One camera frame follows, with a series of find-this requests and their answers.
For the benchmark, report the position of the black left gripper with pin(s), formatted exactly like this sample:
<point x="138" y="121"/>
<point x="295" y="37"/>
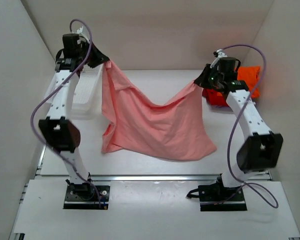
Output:
<point x="99" y="56"/>

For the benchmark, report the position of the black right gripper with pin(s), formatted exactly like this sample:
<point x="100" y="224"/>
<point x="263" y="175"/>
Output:
<point x="215" y="69"/>

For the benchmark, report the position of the pink t shirt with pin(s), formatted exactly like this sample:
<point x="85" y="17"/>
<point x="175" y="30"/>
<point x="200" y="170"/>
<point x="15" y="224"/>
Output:
<point x="173" y="131"/>

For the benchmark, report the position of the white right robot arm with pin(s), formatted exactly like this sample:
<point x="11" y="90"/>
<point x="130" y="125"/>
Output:
<point x="261" y="148"/>

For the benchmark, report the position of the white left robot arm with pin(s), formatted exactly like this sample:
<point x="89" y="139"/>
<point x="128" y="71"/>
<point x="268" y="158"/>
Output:
<point x="78" y="69"/>

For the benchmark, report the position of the red folded t shirt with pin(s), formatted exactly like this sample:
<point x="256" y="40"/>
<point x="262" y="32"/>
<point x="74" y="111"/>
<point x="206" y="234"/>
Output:
<point x="214" y="98"/>

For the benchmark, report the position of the orange folded t shirt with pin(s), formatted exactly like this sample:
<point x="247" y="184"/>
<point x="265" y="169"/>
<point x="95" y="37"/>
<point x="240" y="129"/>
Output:
<point x="249" y="74"/>

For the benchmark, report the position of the white plastic mesh basket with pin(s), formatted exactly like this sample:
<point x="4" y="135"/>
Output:
<point x="79" y="97"/>

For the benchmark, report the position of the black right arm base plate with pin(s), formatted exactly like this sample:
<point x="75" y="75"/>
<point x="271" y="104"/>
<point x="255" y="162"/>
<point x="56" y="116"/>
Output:
<point x="216" y="198"/>

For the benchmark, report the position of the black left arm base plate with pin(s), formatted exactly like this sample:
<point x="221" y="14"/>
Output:
<point x="84" y="197"/>

